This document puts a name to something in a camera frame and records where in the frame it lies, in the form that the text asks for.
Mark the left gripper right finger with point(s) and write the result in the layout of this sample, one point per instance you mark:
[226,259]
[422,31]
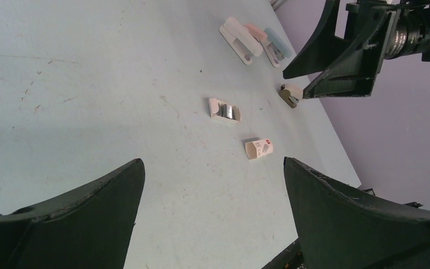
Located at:
[300,175]

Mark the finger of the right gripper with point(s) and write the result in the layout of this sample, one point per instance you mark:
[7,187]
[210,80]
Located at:
[322,48]
[327,84]

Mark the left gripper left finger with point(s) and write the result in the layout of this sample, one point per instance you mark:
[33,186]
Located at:
[87,227]

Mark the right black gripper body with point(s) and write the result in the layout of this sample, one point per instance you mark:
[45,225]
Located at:
[375,31]

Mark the beige brown mini stapler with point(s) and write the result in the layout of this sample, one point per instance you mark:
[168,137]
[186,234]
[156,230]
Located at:
[291,94]

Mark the long white stapler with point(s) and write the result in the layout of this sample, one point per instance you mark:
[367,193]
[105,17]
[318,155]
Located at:
[240,40]

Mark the white staple box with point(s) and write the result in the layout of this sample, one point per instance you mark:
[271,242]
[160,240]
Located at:
[258,148]

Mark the staple box tray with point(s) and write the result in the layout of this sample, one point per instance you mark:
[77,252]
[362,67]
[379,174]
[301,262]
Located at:
[223,111]

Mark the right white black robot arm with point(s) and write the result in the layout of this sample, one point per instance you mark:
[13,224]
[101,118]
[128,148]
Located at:
[417,18]

